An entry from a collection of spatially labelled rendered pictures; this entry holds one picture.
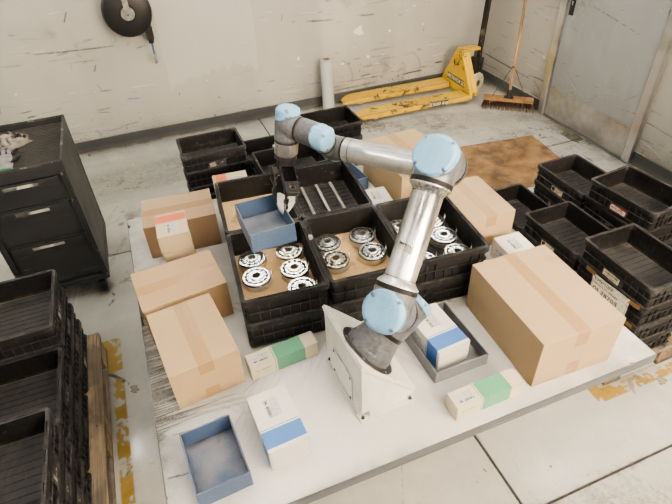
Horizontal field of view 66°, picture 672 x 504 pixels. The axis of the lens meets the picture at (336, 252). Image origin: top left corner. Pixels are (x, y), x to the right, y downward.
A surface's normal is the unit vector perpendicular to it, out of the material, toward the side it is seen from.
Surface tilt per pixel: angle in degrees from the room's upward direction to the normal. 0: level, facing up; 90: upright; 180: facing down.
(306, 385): 0
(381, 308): 56
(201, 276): 0
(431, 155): 41
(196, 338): 0
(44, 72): 90
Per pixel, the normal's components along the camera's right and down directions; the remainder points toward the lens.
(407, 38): 0.37, 0.57
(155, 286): -0.04, -0.78
